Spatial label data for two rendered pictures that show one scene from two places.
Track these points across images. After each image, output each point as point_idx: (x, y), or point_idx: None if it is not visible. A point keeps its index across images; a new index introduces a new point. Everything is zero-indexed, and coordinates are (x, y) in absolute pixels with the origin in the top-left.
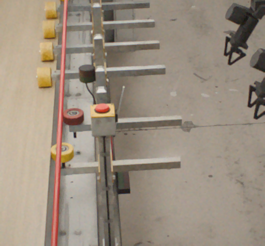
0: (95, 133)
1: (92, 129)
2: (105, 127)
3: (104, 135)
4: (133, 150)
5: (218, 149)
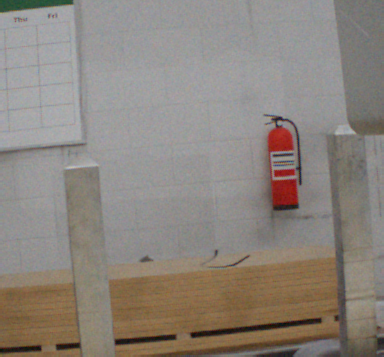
0: (351, 85)
1: (337, 28)
2: (375, 0)
3: (383, 112)
4: None
5: None
